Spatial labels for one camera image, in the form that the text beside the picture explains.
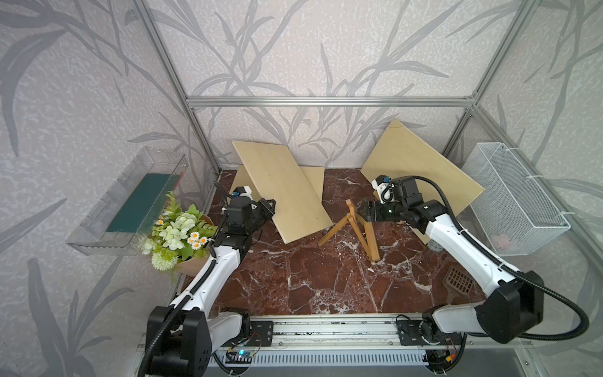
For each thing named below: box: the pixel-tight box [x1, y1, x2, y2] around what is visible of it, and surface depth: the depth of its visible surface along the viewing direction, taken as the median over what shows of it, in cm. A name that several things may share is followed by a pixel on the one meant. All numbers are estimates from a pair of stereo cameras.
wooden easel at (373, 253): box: [317, 198, 381, 262], surface depth 88 cm
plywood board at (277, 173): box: [232, 140, 335, 245], surface depth 104 cm
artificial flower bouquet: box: [141, 190, 218, 271], surface depth 65 cm
